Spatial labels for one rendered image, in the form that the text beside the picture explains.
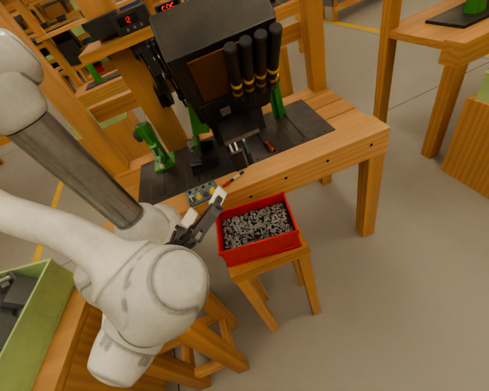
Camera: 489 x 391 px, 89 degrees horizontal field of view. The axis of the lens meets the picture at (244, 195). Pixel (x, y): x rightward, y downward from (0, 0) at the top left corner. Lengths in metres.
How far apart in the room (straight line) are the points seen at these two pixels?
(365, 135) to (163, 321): 1.20
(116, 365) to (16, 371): 0.92
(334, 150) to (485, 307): 1.21
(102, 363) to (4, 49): 0.59
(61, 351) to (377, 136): 1.65
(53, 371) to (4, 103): 1.01
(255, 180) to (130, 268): 0.92
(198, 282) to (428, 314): 1.64
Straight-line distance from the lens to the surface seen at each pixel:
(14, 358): 1.37
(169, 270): 0.31
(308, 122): 1.49
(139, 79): 1.55
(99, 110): 1.74
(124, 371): 0.49
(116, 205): 0.83
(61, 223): 0.42
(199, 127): 1.25
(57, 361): 1.39
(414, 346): 1.79
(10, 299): 1.58
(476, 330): 1.90
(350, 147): 1.31
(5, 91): 0.70
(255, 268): 1.04
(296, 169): 1.23
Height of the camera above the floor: 1.70
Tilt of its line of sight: 44 degrees down
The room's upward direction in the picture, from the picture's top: 23 degrees counter-clockwise
